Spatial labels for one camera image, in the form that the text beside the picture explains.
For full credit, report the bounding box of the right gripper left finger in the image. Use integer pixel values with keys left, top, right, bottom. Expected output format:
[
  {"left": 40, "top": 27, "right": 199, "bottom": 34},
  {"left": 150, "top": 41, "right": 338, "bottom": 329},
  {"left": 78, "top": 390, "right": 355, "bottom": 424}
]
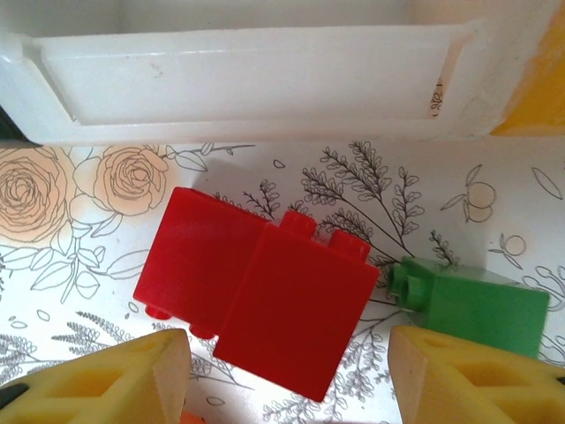
[{"left": 0, "top": 327, "right": 193, "bottom": 424}]

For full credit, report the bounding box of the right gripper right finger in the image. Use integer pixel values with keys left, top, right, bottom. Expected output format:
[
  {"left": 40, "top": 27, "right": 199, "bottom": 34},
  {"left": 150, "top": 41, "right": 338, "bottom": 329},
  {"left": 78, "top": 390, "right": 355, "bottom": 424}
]
[{"left": 388, "top": 324, "right": 565, "bottom": 424}]

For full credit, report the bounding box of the green lego brick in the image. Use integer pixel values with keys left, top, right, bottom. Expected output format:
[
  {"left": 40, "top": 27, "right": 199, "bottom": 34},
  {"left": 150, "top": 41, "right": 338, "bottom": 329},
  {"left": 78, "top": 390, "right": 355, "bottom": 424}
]
[{"left": 388, "top": 255, "right": 551, "bottom": 360}]

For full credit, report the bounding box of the red lego brick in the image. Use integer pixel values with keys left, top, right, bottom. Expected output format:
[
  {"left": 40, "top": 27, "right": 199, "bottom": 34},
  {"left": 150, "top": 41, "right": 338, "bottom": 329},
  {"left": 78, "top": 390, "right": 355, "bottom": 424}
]
[
  {"left": 212, "top": 209, "right": 380, "bottom": 403},
  {"left": 132, "top": 185, "right": 283, "bottom": 341}
]

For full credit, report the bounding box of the black plastic bin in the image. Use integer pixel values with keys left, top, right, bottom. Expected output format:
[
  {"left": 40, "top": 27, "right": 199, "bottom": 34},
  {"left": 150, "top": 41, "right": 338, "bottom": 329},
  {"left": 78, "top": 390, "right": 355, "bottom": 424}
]
[{"left": 0, "top": 103, "right": 43, "bottom": 149}]

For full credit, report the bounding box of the yellow plastic bin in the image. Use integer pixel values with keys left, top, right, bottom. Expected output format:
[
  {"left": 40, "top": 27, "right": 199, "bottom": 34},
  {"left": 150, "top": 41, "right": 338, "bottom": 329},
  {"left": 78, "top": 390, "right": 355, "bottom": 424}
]
[{"left": 487, "top": 0, "right": 565, "bottom": 139}]

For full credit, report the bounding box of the white plastic bin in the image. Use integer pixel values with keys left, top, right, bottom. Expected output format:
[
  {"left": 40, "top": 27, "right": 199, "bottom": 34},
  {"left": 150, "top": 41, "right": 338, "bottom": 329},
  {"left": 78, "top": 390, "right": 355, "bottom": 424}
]
[{"left": 0, "top": 0, "right": 553, "bottom": 147}]

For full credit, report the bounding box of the floral patterned table cover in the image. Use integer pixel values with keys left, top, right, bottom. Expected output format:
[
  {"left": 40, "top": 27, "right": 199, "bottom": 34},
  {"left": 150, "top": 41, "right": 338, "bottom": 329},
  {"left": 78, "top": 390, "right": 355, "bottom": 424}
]
[{"left": 0, "top": 136, "right": 565, "bottom": 424}]

